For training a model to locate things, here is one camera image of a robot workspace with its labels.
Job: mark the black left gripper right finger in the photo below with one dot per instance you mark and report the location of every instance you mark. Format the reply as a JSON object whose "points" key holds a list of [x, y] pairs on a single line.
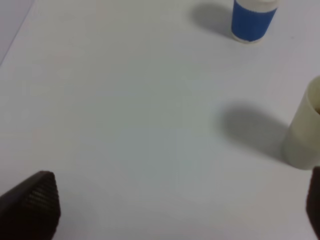
{"points": [[313, 201]]}

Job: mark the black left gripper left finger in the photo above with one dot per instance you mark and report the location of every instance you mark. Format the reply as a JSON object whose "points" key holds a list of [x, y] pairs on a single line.
{"points": [[31, 210]]}

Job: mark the light green plastic cup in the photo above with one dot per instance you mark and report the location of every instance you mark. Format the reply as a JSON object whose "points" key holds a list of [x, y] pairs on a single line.
{"points": [[301, 146]]}

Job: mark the blue and white paper cup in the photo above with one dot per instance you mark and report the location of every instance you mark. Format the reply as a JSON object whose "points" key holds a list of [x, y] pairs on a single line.
{"points": [[251, 19]]}

